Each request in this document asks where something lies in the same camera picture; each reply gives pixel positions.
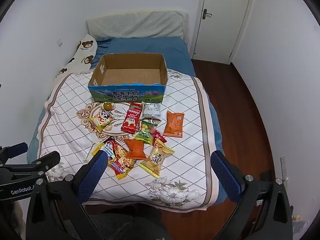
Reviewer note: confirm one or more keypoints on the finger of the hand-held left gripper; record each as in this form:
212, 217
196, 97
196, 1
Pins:
15, 149
47, 160

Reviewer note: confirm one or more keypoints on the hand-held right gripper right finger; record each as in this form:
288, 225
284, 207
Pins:
225, 177

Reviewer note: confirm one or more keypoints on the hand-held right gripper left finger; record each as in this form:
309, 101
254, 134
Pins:
93, 174

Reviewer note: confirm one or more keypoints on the long red yellow snack packet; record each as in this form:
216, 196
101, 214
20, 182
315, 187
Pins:
120, 160

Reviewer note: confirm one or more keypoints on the orange snack packet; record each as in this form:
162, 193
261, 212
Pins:
135, 150
173, 125

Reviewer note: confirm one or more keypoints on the yellow clear biscuit packet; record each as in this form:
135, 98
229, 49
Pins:
156, 160

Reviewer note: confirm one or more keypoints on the small brown red snack packet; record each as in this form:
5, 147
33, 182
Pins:
160, 138

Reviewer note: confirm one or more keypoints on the grey white snack packet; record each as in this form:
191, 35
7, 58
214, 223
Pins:
151, 111

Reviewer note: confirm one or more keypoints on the cardboard box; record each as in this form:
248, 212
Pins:
130, 76

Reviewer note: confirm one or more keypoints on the white checked floral blanket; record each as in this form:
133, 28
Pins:
70, 120

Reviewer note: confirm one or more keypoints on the yellow panda snack packet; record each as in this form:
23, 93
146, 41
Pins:
102, 120

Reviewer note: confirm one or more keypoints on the green candy ball packet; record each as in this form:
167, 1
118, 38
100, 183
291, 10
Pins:
145, 131

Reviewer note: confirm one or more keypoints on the brown round snack in wrapper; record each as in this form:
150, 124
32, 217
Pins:
108, 105

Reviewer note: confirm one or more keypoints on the bear print pillow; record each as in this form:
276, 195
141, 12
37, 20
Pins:
82, 52

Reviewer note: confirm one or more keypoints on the blue bed sheet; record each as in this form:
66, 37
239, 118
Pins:
150, 46

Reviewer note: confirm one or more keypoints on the white door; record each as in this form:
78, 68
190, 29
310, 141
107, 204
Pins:
220, 35

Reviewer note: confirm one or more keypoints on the grey quilted pillow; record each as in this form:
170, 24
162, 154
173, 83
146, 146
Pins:
137, 25

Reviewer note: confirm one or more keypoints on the white wall socket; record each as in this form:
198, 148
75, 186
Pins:
59, 43

